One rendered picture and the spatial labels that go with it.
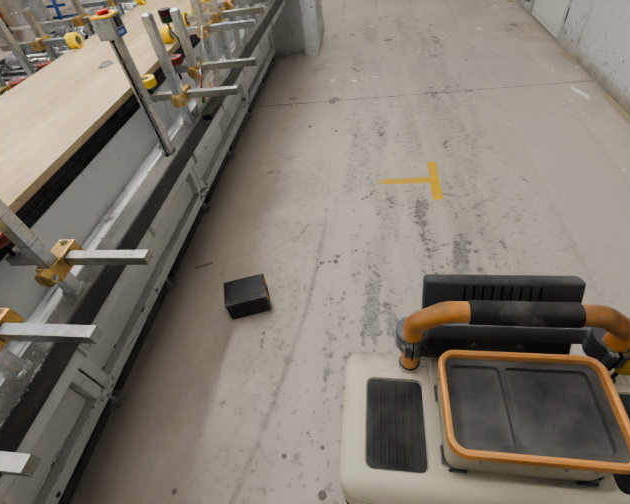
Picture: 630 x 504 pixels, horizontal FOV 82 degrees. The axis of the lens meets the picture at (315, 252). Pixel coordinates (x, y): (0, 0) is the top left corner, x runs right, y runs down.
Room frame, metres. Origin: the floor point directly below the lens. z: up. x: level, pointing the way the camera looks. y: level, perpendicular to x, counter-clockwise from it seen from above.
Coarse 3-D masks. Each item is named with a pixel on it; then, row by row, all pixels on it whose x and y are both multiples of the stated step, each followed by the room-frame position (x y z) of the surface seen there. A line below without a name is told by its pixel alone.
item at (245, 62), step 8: (184, 64) 2.03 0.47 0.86; (208, 64) 1.97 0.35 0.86; (216, 64) 1.96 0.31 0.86; (224, 64) 1.96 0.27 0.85; (232, 64) 1.95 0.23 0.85; (240, 64) 1.94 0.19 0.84; (248, 64) 1.93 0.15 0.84; (256, 64) 1.93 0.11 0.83; (176, 72) 2.02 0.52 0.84; (184, 72) 2.01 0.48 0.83
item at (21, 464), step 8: (0, 456) 0.26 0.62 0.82; (8, 456) 0.26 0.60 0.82; (16, 456) 0.26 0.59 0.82; (24, 456) 0.25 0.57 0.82; (32, 456) 0.25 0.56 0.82; (0, 464) 0.25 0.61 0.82; (8, 464) 0.24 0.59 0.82; (16, 464) 0.24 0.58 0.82; (24, 464) 0.24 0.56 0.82; (32, 464) 0.24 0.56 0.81; (0, 472) 0.24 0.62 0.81; (8, 472) 0.23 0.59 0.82; (16, 472) 0.23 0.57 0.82; (24, 472) 0.23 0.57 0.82; (32, 472) 0.23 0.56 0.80
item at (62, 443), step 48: (240, 96) 3.12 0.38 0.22; (96, 144) 1.39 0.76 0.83; (144, 144) 1.65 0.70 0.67; (48, 192) 1.10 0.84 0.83; (96, 192) 1.26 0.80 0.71; (192, 192) 1.90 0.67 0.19; (48, 240) 0.98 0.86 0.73; (0, 288) 0.77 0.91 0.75; (48, 288) 0.86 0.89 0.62; (144, 288) 1.20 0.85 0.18; (144, 336) 1.02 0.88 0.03; (96, 384) 0.72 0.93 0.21; (48, 432) 0.54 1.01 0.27; (96, 432) 0.60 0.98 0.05; (48, 480) 0.42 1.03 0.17
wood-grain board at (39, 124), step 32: (160, 0) 3.48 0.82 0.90; (128, 32) 2.69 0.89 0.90; (64, 64) 2.26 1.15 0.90; (96, 64) 2.16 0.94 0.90; (0, 96) 1.94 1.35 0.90; (32, 96) 1.85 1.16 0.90; (64, 96) 1.77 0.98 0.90; (96, 96) 1.70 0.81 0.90; (128, 96) 1.69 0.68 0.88; (0, 128) 1.54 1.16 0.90; (32, 128) 1.48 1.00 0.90; (64, 128) 1.43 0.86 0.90; (96, 128) 1.42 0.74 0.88; (0, 160) 1.26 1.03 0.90; (32, 160) 1.21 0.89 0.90; (64, 160) 1.21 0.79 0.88; (0, 192) 1.04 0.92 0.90; (32, 192) 1.04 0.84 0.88
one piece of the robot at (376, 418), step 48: (624, 336) 0.21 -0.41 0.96; (384, 384) 0.27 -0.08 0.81; (432, 384) 0.25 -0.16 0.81; (624, 384) 0.19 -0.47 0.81; (384, 432) 0.19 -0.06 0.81; (432, 432) 0.17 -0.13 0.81; (384, 480) 0.12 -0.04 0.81; (432, 480) 0.11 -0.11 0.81; (480, 480) 0.10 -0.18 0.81; (528, 480) 0.09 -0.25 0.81; (624, 480) 0.07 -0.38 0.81
